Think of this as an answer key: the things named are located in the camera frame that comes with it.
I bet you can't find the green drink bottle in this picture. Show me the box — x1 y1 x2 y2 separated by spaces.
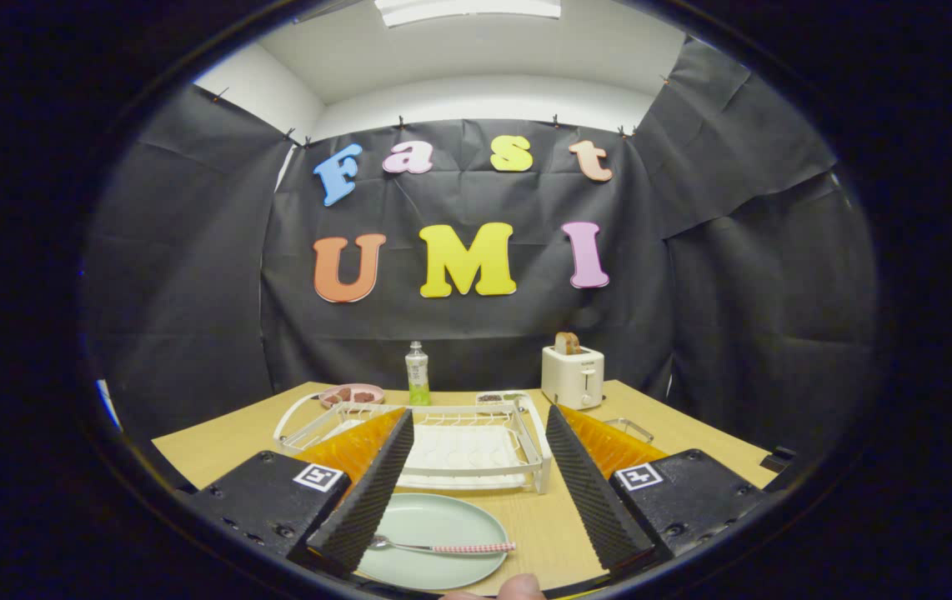
405 341 431 407

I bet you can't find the light green plate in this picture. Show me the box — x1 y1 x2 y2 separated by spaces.
355 492 510 591

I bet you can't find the white drip tray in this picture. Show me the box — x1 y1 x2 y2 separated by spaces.
334 421 527 491

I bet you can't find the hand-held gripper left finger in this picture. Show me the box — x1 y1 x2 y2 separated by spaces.
184 408 415 578

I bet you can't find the pink oval plate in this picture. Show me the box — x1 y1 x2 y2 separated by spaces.
318 383 385 410

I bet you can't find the white wire dish rack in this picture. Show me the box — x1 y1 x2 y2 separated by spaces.
273 392 553 495

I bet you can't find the white toaster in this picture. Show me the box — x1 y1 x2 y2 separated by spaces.
541 345 605 411

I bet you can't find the metal wire basket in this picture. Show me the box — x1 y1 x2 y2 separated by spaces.
601 417 656 445

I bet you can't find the ceiling light panel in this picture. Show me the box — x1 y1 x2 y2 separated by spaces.
374 0 562 28

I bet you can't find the spoon with pink checked handle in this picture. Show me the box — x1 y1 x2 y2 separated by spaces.
369 533 517 555

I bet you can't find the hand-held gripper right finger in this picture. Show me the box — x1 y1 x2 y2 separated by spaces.
544 405 769 576

